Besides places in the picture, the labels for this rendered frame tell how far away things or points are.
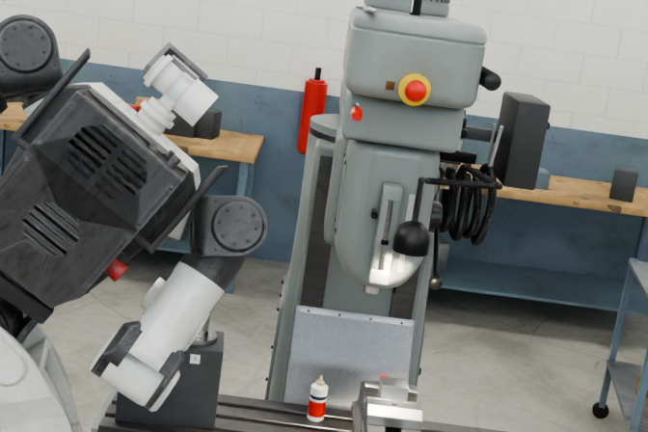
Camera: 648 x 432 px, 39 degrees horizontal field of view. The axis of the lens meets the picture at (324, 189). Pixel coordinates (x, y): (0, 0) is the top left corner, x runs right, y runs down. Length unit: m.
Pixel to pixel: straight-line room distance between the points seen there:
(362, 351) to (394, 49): 0.99
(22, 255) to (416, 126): 0.82
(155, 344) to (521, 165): 1.09
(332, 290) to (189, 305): 1.01
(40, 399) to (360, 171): 0.77
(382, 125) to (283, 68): 4.36
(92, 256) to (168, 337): 0.19
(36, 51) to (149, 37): 4.82
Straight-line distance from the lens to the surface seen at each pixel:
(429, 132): 1.85
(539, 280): 6.21
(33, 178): 1.38
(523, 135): 2.22
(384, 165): 1.89
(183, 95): 1.50
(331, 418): 2.26
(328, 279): 2.44
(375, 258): 1.90
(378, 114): 1.84
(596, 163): 6.50
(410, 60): 1.73
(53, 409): 1.62
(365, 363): 2.45
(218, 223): 1.44
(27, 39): 1.47
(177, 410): 2.11
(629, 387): 4.56
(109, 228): 1.37
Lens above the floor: 1.93
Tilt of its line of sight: 13 degrees down
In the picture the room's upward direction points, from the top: 8 degrees clockwise
